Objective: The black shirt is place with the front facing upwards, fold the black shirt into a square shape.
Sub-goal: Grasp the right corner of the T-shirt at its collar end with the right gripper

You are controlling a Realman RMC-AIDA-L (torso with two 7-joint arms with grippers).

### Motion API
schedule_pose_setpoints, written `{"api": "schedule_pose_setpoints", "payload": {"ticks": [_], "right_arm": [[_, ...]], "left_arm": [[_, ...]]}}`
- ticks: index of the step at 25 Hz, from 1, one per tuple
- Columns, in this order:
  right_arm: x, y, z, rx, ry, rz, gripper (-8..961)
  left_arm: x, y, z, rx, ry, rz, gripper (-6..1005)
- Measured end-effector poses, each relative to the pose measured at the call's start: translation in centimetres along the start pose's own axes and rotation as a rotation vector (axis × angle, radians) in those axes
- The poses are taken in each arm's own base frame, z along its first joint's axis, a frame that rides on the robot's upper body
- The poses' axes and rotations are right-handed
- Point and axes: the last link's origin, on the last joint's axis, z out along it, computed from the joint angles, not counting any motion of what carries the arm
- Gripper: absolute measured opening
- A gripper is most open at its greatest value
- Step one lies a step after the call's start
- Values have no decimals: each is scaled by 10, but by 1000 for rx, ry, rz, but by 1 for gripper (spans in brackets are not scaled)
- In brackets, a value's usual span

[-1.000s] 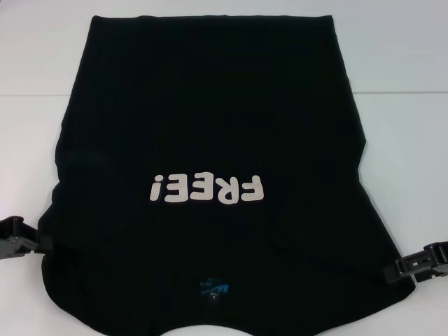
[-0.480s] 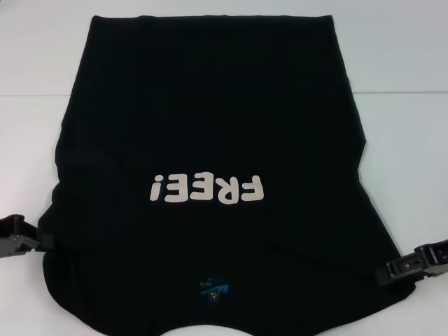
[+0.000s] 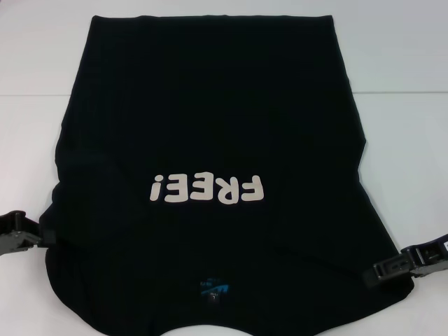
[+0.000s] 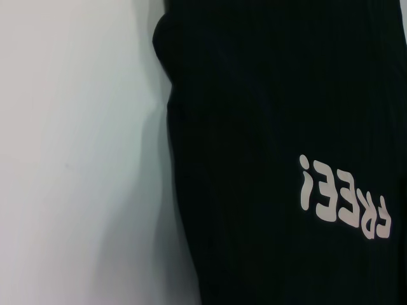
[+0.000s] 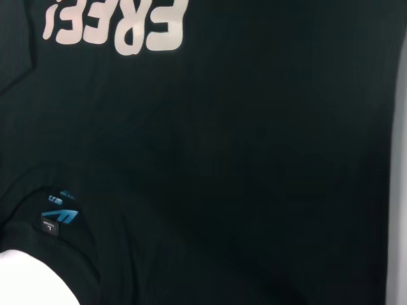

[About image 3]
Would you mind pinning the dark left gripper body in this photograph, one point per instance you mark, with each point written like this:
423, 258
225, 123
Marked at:
19, 232

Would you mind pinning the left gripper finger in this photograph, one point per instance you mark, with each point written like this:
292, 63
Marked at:
48, 238

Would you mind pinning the black shirt with FREE print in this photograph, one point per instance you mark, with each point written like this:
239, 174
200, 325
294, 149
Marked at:
210, 122

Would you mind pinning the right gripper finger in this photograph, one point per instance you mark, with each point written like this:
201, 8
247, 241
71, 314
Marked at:
388, 273

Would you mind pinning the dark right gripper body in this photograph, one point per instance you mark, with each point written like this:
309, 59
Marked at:
432, 257

